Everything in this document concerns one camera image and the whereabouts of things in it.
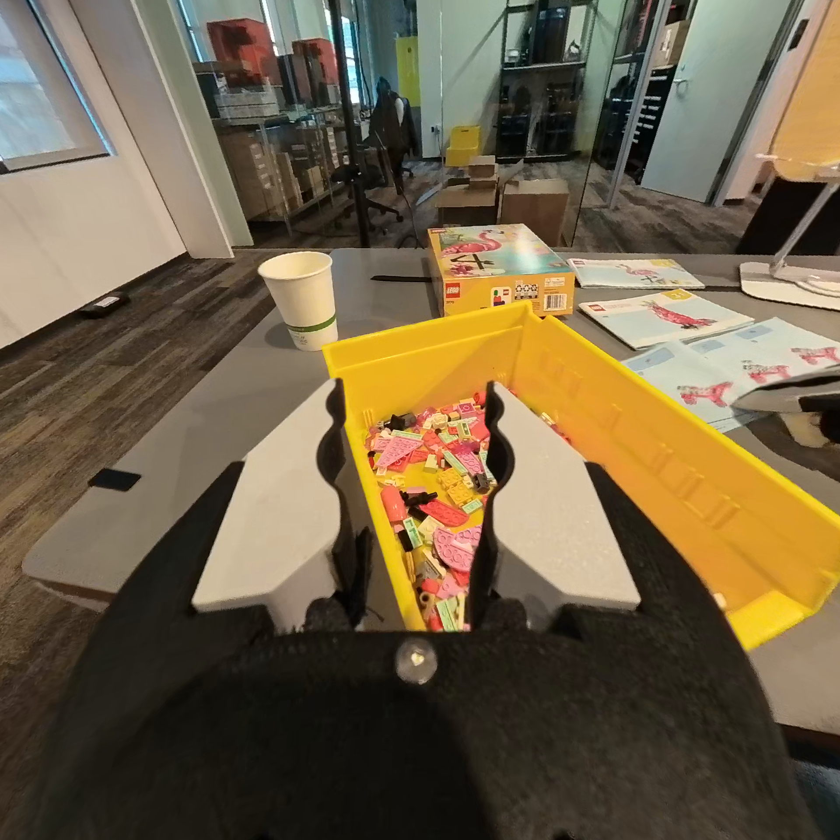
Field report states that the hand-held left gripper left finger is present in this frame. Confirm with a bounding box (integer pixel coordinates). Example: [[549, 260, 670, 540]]
[[192, 379, 372, 629]]

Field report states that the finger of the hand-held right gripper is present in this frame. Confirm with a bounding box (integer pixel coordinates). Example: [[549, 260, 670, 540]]
[[731, 374, 840, 416]]

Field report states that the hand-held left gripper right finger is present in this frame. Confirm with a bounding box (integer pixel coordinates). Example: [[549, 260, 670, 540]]
[[467, 382, 641, 629]]

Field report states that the yellow plastic bin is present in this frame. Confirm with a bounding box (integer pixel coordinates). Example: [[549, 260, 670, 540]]
[[321, 301, 840, 652]]

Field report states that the pile of pink toy bricks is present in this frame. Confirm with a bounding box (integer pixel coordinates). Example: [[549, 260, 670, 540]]
[[364, 390, 573, 635]]

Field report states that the white desk lamp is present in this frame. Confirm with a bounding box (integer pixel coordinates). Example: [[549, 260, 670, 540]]
[[739, 151, 840, 311]]

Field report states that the grey desk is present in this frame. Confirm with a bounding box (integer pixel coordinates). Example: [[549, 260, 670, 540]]
[[23, 247, 840, 731]]

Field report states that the open instruction booklet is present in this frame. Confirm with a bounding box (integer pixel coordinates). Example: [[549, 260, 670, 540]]
[[619, 317, 840, 434]]

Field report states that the instruction booklet with red figure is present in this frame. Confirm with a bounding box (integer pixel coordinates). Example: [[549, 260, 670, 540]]
[[577, 288, 756, 350]]

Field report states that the instruction booklet with flamingo cover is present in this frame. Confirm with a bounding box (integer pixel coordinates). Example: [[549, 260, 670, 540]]
[[567, 256, 707, 290]]

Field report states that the white paper cup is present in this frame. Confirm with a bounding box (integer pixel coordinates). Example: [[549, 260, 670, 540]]
[[257, 251, 340, 353]]

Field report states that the wooden board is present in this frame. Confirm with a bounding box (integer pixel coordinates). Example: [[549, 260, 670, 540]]
[[764, 0, 840, 185]]

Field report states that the black device on floor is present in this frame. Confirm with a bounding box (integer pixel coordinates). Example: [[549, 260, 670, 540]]
[[79, 291, 131, 320]]

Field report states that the flamingo toy set box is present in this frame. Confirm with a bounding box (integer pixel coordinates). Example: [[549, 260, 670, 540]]
[[427, 223, 577, 319]]

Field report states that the pale blue door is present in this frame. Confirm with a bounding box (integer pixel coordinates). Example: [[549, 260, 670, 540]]
[[639, 0, 799, 205]]

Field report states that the cardboard box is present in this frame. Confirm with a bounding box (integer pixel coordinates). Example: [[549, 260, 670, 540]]
[[436, 155, 501, 228], [500, 178, 571, 248]]

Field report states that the black office chair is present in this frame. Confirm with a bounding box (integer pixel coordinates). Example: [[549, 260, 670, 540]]
[[331, 147, 406, 235]]

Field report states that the storage rack with boxes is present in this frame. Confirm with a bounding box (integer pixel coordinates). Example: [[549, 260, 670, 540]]
[[193, 17, 343, 225]]

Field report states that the yellow step stool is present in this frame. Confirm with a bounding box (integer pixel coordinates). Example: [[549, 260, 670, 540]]
[[445, 124, 484, 167]]

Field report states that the metal storage shelf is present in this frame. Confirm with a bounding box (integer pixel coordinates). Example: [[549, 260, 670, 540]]
[[495, 0, 599, 163]]

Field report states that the black tripod pole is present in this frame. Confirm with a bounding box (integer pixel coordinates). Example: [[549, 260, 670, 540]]
[[327, 0, 373, 249]]

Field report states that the dark hanging jacket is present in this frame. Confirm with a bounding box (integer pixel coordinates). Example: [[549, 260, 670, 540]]
[[367, 77, 421, 160]]

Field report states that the window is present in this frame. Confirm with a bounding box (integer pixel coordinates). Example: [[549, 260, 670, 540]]
[[0, 0, 117, 174]]

